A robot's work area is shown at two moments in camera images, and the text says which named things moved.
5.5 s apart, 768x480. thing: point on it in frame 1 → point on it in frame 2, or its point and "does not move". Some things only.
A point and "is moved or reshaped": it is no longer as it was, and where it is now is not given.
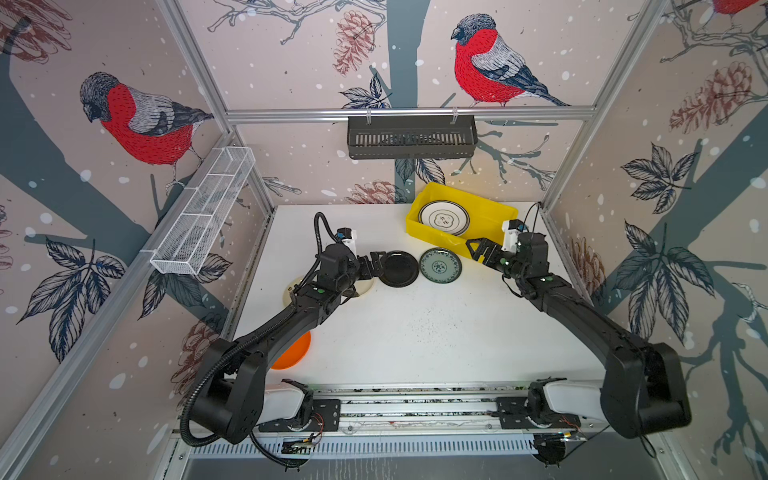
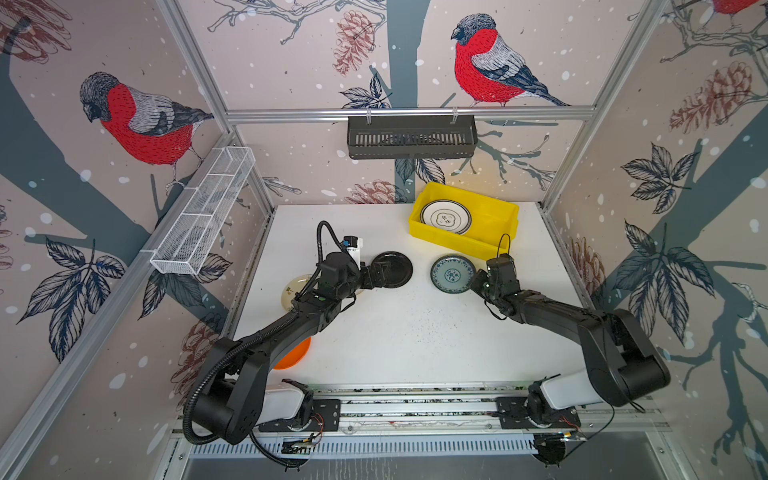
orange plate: (295, 354) does not move
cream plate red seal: (286, 294) does not move
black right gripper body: (501, 261) → (482, 284)
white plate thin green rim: (445, 217) does not move
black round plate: (400, 269) does not move
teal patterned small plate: (441, 265) is moved or reshaped
